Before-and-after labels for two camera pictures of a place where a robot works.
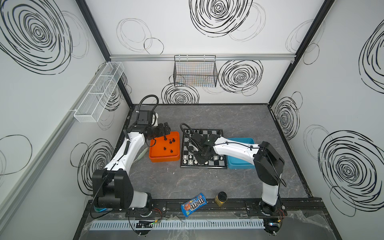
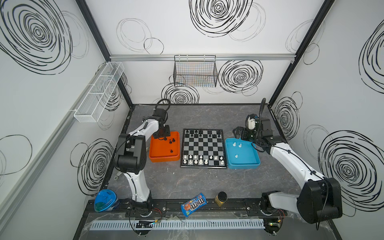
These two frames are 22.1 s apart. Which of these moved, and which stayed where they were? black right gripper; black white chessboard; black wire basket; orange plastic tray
Moved: black right gripper
Stayed: orange plastic tray; black wire basket; black white chessboard
